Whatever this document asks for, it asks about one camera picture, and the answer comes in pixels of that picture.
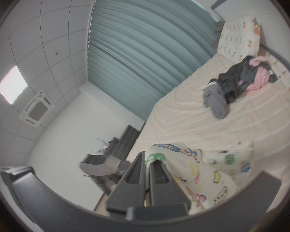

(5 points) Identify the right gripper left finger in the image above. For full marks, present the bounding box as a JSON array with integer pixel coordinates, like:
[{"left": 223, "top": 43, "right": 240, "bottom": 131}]
[{"left": 106, "top": 150, "right": 146, "bottom": 219}]

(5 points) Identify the white printed pillow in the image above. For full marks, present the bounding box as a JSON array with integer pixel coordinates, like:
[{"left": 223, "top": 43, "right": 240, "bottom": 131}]
[{"left": 217, "top": 16, "right": 261, "bottom": 57}]

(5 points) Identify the grey bedside table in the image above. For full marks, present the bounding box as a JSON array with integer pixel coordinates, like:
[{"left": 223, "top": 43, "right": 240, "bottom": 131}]
[{"left": 213, "top": 21, "right": 225, "bottom": 50}]

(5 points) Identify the black ribbed panel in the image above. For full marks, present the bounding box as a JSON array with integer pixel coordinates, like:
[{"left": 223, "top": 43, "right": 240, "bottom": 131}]
[{"left": 111, "top": 125, "right": 142, "bottom": 160}]

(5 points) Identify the pile of clothes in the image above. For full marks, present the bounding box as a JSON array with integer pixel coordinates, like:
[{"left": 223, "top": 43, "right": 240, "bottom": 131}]
[{"left": 209, "top": 55, "right": 279, "bottom": 103}]

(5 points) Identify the bed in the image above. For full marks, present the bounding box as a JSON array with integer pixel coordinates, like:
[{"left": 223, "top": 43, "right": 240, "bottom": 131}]
[{"left": 124, "top": 0, "right": 290, "bottom": 213}]

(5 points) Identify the grey garment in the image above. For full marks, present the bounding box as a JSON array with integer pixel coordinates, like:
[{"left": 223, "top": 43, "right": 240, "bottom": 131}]
[{"left": 203, "top": 83, "right": 229, "bottom": 120}]

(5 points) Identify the white printed pyjama top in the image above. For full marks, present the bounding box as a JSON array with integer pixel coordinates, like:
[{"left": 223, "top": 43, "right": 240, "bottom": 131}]
[{"left": 145, "top": 141, "right": 255, "bottom": 213}]

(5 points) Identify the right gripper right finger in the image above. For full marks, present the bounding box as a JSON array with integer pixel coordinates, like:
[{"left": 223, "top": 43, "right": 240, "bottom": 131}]
[{"left": 149, "top": 160, "right": 192, "bottom": 216}]

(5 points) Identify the blue-green curtain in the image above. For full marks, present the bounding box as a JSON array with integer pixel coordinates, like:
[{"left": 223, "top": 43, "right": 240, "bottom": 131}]
[{"left": 86, "top": 0, "right": 224, "bottom": 123}]

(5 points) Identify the white ceiling light panel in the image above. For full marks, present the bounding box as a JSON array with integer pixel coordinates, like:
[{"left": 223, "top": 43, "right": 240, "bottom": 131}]
[{"left": 0, "top": 65, "right": 29, "bottom": 105}]

